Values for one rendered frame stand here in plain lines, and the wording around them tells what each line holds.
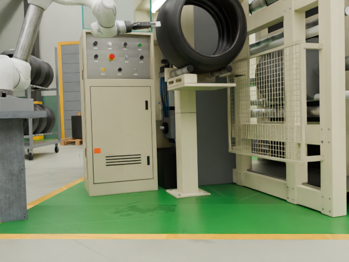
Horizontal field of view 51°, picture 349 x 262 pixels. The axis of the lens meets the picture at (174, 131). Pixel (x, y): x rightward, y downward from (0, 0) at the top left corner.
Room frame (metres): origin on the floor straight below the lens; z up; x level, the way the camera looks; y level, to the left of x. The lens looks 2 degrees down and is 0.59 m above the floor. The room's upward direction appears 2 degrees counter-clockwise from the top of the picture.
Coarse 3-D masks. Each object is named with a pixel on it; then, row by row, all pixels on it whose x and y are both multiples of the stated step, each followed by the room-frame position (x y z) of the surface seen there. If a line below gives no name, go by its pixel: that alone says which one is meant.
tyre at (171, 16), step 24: (168, 0) 2.36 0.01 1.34; (192, 0) 2.64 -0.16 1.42; (216, 0) 2.65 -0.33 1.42; (168, 24) 2.31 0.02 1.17; (216, 24) 2.74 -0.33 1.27; (240, 24) 2.45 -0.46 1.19; (168, 48) 2.39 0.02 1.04; (192, 48) 2.33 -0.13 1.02; (216, 48) 2.72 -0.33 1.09; (240, 48) 2.47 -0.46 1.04; (192, 72) 2.54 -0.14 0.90
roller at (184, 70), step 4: (184, 68) 2.39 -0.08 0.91; (188, 68) 2.34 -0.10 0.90; (192, 68) 2.35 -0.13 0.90; (172, 72) 2.63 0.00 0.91; (176, 72) 2.54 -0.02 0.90; (180, 72) 2.47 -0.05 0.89; (184, 72) 2.41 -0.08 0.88; (188, 72) 2.38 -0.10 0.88; (172, 76) 2.65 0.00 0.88; (176, 76) 2.61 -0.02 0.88
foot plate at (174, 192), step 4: (168, 192) 2.82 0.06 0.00; (172, 192) 2.78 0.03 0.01; (176, 192) 2.78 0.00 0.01; (200, 192) 2.75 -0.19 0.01; (204, 192) 2.73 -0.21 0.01; (208, 192) 2.74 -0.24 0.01; (176, 196) 2.64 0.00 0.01; (180, 196) 2.64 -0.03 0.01; (184, 196) 2.65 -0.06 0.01; (188, 196) 2.66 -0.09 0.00
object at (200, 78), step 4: (168, 68) 2.67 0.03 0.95; (172, 68) 2.68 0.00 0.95; (176, 68) 2.69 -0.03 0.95; (168, 72) 2.67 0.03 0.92; (168, 76) 2.66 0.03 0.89; (200, 76) 2.75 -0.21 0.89; (204, 76) 2.76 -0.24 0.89; (200, 80) 2.75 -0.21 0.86; (204, 80) 2.76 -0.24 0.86; (208, 80) 2.77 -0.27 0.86; (212, 80) 2.78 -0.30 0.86
